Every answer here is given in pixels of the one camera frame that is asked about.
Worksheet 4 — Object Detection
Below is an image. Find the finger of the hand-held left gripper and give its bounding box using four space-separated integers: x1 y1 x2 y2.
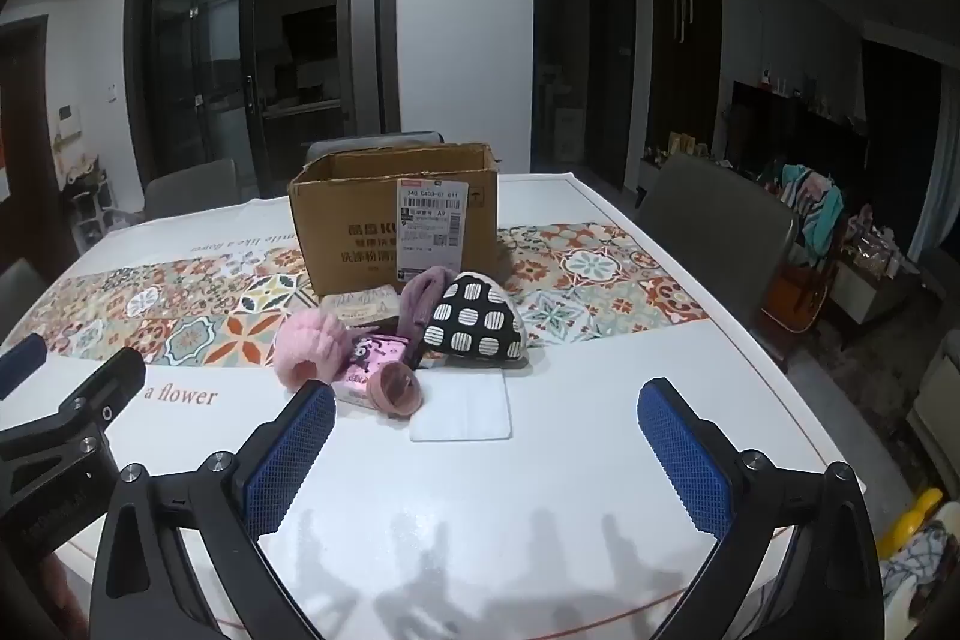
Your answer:
0 346 147 485
0 332 48 401

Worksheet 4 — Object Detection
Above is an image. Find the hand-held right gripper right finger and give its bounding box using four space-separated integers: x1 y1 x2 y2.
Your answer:
636 376 886 640

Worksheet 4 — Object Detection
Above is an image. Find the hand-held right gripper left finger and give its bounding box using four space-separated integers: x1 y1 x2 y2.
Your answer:
90 377 338 640

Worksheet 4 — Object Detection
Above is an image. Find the white floral print cloth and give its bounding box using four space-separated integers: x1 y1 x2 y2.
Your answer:
321 284 400 330

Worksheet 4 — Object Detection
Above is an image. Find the purple fluffy towel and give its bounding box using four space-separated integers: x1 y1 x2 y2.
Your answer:
395 265 453 348

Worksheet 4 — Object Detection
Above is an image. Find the brown cardboard box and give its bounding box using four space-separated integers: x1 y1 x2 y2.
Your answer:
287 142 502 300

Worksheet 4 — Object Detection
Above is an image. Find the grey dining chair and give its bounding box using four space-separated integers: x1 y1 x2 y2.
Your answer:
142 158 239 221
0 257 50 341
636 152 800 341
305 131 445 165

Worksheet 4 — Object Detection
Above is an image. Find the tile pattern tablecloth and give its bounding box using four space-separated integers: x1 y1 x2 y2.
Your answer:
0 171 852 640

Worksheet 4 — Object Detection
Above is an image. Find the pink tissue packet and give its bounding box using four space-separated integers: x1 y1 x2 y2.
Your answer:
332 331 412 414

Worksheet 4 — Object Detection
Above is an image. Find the white shoe rack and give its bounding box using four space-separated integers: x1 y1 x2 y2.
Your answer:
60 156 121 259

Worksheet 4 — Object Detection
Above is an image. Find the white folded cloth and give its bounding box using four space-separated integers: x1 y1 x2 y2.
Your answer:
409 370 515 443

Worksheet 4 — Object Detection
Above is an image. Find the orange wooden chair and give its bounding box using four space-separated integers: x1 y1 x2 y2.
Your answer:
761 250 837 333

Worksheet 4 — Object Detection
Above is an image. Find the black white patterned pouch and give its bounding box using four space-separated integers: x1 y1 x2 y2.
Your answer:
415 271 528 365

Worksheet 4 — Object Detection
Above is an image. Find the yellow plastic toy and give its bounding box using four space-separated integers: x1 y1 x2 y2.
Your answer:
877 488 944 555

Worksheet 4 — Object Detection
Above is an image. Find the plaid cloth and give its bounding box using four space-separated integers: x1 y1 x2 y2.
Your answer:
881 527 953 603

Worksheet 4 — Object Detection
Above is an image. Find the beige armchair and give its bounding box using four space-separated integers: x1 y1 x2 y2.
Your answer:
907 329 960 453

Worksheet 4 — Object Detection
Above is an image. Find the teal clothes pile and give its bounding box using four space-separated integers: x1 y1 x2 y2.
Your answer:
776 164 845 270

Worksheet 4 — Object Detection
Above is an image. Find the dark sideboard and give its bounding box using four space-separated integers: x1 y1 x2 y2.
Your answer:
731 77 871 176

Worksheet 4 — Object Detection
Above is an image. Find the dark sliding glass door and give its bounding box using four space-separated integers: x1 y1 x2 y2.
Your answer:
127 0 391 206

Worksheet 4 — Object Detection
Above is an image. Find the dark wooden wardrobe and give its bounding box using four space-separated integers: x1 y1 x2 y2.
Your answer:
649 0 725 161

